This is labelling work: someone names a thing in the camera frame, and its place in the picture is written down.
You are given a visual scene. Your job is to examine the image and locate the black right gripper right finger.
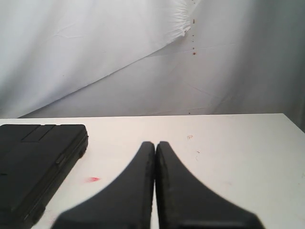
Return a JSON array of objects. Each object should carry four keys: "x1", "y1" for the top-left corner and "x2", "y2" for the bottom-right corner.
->
[{"x1": 155, "y1": 142, "x2": 264, "y2": 229}]

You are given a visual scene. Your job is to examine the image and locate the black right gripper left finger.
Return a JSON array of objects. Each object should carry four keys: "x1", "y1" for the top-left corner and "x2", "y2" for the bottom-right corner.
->
[{"x1": 52, "y1": 142, "x2": 155, "y2": 229}]

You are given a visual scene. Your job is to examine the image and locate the black plastic tool case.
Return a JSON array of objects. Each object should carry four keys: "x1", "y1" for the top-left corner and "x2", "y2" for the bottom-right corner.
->
[{"x1": 0, "y1": 124, "x2": 88, "y2": 229}]

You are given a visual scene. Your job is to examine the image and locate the white backdrop cloth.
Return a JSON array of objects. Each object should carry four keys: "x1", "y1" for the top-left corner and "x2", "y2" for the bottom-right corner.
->
[{"x1": 0, "y1": 0, "x2": 305, "y2": 120}]

